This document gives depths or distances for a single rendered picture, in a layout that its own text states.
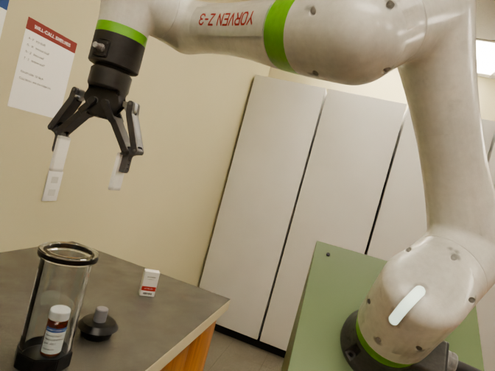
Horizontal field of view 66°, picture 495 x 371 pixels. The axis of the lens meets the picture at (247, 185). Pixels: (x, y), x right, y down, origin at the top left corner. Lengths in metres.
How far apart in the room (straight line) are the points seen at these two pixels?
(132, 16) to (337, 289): 0.67
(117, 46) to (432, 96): 0.53
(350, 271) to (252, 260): 2.34
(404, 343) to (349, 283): 0.25
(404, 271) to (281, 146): 2.58
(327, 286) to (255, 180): 2.36
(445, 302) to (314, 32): 0.41
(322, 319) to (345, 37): 0.55
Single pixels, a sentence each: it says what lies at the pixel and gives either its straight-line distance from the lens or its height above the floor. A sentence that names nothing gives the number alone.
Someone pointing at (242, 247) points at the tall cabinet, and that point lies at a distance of 3.22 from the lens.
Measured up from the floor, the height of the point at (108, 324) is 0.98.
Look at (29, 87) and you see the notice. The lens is 1.42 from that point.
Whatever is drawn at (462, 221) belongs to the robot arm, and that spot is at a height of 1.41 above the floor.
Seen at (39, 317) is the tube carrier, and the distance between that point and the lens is 0.83.
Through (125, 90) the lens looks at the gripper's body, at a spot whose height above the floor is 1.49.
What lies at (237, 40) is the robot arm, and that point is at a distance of 0.66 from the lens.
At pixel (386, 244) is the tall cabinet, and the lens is 3.10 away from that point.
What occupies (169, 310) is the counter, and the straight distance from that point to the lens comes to 1.22.
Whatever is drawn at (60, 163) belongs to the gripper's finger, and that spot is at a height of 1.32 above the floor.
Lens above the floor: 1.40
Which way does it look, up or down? 2 degrees down
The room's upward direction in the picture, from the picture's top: 15 degrees clockwise
